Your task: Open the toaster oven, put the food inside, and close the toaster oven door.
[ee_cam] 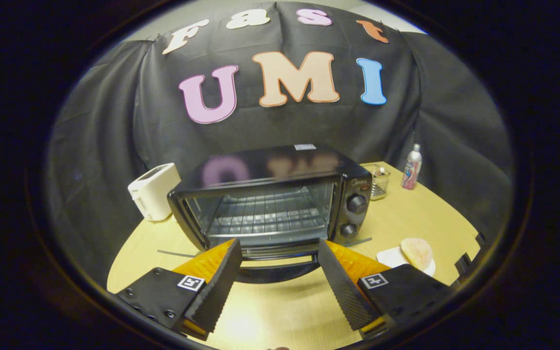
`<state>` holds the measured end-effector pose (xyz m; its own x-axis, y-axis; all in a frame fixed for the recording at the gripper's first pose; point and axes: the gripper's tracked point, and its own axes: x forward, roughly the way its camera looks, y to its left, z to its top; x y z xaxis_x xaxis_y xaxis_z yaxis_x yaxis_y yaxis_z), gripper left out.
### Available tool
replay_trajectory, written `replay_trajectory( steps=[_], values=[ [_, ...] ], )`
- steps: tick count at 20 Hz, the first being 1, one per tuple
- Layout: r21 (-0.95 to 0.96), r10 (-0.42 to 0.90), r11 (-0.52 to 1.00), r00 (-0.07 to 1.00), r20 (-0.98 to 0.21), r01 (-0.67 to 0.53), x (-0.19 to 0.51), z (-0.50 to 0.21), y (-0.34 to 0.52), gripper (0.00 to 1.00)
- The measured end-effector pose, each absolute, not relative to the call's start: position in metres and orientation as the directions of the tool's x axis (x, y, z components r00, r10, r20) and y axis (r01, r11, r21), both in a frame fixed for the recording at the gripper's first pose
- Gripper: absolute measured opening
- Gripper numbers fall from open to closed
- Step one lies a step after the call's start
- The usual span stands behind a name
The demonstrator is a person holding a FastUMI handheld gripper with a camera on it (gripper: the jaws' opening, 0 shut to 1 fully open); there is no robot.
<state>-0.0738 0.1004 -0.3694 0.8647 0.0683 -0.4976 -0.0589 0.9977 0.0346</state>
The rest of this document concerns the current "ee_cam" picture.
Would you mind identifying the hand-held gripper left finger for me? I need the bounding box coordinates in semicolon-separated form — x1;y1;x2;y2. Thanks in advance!
115;238;243;341

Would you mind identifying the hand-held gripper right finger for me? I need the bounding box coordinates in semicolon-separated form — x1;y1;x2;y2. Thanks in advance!
317;238;453;339

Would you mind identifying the round bread bun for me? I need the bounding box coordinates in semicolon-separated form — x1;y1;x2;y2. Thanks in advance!
401;237;434;272

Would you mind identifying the black toaster oven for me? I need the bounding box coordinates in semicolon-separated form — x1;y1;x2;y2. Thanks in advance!
167;143;373;284

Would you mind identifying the white bread toaster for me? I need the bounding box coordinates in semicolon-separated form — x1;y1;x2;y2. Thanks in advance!
128;163;182;222

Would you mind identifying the white square plate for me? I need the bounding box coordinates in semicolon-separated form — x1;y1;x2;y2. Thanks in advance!
376;245;436;278

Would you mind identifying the clear glass jar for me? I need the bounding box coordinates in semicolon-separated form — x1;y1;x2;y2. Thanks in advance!
371;164;391;201

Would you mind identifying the silver pink spray bottle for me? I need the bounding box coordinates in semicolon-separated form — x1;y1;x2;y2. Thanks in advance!
402;143;423;190

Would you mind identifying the black backdrop cloth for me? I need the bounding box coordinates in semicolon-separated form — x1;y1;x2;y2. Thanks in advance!
47;1;514;287

